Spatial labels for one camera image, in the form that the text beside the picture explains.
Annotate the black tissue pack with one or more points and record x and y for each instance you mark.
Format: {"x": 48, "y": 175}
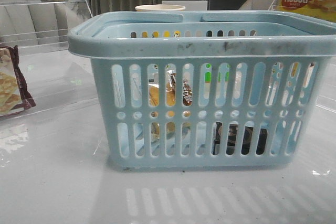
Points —
{"x": 232, "y": 136}

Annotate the clear acrylic shelf left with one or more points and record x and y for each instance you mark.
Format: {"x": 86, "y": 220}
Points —
{"x": 34, "y": 23}

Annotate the light blue plastic basket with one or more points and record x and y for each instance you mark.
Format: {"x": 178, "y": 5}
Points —
{"x": 277, "y": 61}

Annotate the brown waffle snack bag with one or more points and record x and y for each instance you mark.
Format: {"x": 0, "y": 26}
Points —
{"x": 15, "y": 97}

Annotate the red green puzzle cube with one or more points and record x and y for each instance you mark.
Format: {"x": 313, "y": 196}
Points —
{"x": 223, "y": 72}

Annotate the yellow popcorn paper cup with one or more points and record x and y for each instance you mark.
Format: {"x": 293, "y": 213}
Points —
{"x": 159, "y": 8}

